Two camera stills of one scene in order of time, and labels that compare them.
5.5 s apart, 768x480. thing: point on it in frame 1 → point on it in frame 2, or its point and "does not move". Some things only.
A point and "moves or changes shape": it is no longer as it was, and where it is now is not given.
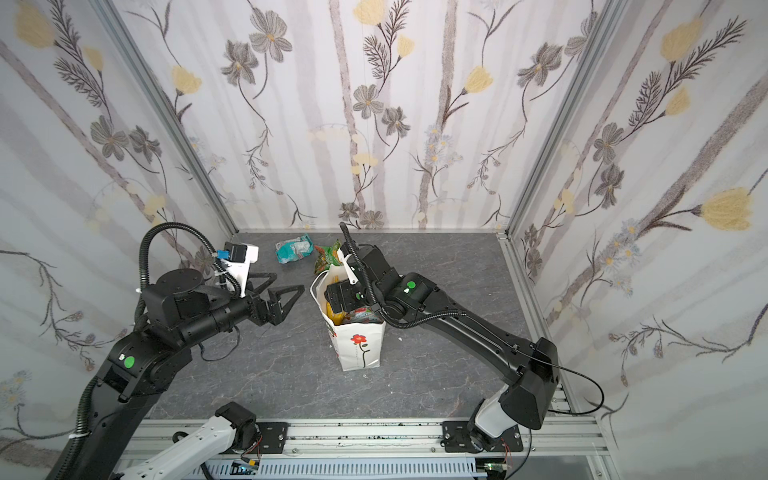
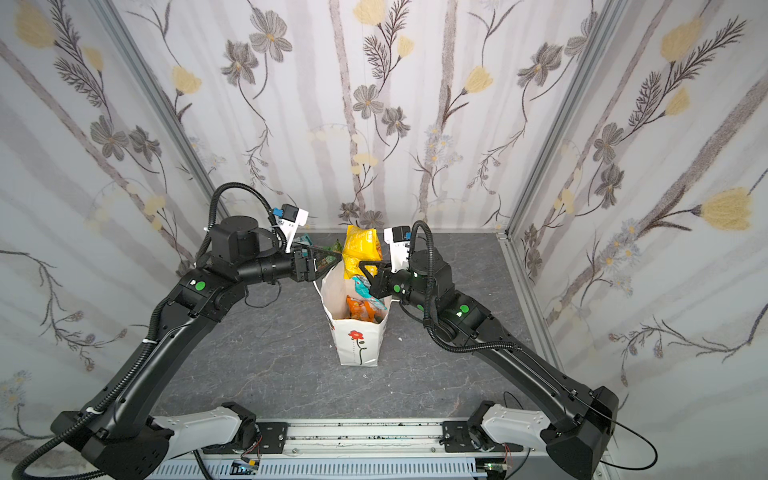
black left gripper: [258, 303] → [303, 264]
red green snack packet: [326, 256] does not move
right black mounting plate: [458, 439] does not move
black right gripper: [346, 294] → [380, 282]
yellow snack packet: [337, 318] moves or changes shape
